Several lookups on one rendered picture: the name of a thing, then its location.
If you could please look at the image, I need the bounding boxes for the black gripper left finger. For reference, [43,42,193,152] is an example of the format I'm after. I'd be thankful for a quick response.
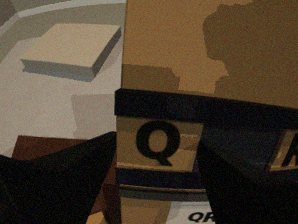
[0,131,117,224]

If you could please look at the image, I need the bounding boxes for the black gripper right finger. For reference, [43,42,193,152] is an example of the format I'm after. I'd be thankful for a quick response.
[196,140,298,224]

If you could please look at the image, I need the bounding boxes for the white paper ticket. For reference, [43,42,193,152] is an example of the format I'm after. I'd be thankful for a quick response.
[165,201,216,224]

